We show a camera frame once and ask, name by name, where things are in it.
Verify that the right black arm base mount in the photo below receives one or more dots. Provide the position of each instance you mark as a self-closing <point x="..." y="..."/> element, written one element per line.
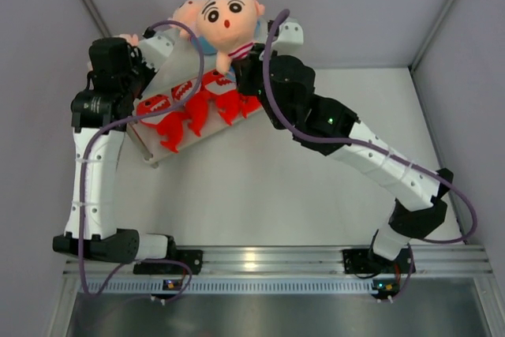
<point x="365" y="264"/>

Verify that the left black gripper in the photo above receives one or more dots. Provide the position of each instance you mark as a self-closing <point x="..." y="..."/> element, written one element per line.
<point x="134" y="58"/>

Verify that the slotted cable duct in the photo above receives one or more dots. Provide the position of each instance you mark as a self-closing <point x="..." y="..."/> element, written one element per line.
<point x="201" y="285"/>

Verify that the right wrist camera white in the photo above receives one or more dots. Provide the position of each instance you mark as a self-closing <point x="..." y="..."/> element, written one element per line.
<point x="288" y="35"/>

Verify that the aluminium front rail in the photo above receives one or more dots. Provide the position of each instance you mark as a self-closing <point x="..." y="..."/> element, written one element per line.
<point x="431" y="261"/>

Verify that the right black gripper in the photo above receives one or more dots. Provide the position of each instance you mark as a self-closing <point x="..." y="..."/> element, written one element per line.
<point x="245" y="69"/>

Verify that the red shark plush purple fin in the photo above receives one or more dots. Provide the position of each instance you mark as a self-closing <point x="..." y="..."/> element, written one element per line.
<point x="169" y="125"/>

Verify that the red shark plush toy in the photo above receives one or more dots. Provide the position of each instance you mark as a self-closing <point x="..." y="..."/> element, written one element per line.
<point x="196" y="107"/>
<point x="223" y="92"/>

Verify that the white two-tier wooden shelf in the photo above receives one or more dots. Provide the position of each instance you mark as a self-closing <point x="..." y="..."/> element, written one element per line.
<point x="183" y="68"/>

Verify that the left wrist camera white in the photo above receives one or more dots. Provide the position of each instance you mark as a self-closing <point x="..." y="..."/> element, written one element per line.
<point x="159" y="49"/>

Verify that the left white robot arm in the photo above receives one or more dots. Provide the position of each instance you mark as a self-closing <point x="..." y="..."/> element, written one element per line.
<point x="99" y="119"/>

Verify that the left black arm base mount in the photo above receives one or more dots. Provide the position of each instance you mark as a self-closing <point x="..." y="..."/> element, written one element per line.
<point x="192" y="258"/>

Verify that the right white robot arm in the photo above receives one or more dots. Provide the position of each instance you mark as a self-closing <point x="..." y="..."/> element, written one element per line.
<point x="338" y="133"/>

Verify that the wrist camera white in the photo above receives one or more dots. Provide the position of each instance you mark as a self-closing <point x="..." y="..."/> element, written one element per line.
<point x="288" y="35"/>
<point x="159" y="49"/>

